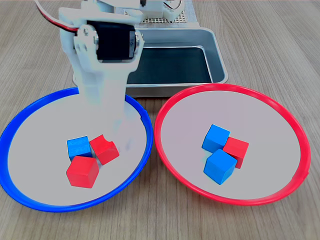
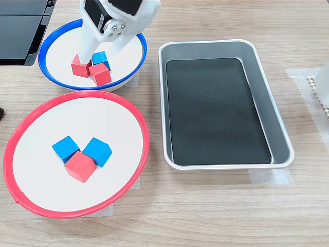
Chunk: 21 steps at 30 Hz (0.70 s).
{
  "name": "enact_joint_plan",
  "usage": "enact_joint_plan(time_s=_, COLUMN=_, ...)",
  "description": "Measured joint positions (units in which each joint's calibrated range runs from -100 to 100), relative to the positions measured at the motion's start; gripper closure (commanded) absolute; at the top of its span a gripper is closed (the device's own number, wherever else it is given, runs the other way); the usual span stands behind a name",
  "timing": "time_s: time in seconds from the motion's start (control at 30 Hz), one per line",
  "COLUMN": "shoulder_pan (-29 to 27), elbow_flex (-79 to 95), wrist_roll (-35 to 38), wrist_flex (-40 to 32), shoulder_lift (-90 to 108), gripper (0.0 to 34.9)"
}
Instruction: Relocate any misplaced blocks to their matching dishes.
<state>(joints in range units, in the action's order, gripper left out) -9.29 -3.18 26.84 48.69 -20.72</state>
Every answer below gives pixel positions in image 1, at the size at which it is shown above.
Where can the red cube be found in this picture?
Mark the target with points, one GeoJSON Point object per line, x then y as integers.
{"type": "Point", "coordinates": [105, 151]}
{"type": "Point", "coordinates": [237, 150]}
{"type": "Point", "coordinates": [82, 172]}

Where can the blue cube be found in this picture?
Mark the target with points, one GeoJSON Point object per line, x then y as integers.
{"type": "Point", "coordinates": [78, 147]}
{"type": "Point", "coordinates": [215, 138]}
{"type": "Point", "coordinates": [220, 167]}

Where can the black tray mat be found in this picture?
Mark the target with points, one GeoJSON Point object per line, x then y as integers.
{"type": "Point", "coordinates": [172, 65]}

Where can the steel tray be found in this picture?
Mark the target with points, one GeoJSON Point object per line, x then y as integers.
{"type": "Point", "coordinates": [217, 55]}

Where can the blue-rimmed white plate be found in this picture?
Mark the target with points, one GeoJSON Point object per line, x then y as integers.
{"type": "Point", "coordinates": [37, 162]}

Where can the red-rimmed white plate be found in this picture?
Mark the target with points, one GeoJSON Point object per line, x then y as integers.
{"type": "Point", "coordinates": [262, 125]}

